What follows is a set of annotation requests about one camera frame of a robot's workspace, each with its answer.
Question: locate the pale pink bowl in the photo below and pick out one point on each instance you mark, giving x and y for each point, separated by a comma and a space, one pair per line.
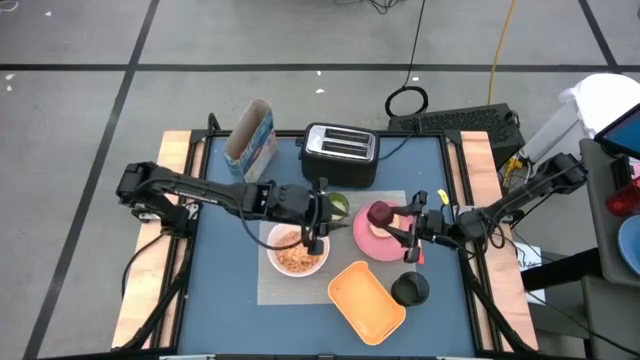
272, 255

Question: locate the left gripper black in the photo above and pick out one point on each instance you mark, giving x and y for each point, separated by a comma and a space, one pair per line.
295, 205

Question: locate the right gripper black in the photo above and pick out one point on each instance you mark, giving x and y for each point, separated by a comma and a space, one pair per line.
432, 225

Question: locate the pink plate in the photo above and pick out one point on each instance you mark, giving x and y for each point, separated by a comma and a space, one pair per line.
375, 247

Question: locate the black table frame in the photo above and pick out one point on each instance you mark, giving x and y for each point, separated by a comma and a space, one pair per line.
290, 134

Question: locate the bagel half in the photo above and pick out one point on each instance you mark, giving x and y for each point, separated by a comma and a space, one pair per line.
380, 232

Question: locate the white bin bag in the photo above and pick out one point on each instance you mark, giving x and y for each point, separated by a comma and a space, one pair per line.
605, 100

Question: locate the blue plate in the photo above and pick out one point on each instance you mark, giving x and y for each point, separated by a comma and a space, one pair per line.
631, 245

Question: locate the white paper sheet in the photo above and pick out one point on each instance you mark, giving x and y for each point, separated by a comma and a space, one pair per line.
530, 265

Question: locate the grey side table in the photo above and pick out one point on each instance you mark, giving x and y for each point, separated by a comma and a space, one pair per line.
600, 240

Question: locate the black tablet screen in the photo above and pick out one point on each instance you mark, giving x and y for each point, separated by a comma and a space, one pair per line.
625, 135

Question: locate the white fake milk filling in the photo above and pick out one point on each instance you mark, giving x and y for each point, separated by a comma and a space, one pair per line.
340, 204

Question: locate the corn flakes pile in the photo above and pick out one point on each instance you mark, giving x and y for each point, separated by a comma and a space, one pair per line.
295, 257

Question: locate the black computer tower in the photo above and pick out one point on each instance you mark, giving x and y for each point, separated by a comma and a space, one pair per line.
450, 125

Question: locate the black and chrome toaster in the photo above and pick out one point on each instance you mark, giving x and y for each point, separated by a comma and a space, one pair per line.
340, 170

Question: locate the wooden chopstick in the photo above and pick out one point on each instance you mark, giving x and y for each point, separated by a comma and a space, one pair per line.
420, 257

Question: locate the dark brown avocado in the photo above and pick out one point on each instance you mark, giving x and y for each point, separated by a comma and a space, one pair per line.
380, 214

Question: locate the blue cereal box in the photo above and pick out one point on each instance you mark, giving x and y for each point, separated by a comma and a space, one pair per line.
250, 145

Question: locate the wooden side board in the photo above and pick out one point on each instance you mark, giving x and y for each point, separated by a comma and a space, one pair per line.
475, 160
145, 280

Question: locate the green cup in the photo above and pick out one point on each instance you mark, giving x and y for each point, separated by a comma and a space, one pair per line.
340, 205

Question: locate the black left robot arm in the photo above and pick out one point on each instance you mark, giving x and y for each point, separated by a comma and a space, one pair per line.
200, 190

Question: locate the red translucent object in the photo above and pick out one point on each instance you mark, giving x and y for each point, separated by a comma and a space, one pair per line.
622, 200

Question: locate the grey cabinet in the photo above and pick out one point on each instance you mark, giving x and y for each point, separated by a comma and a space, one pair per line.
610, 320

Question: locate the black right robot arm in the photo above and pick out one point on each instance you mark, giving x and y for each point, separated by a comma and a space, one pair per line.
520, 200

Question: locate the yellow tape tag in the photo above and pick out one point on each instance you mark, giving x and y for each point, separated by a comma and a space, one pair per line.
443, 196

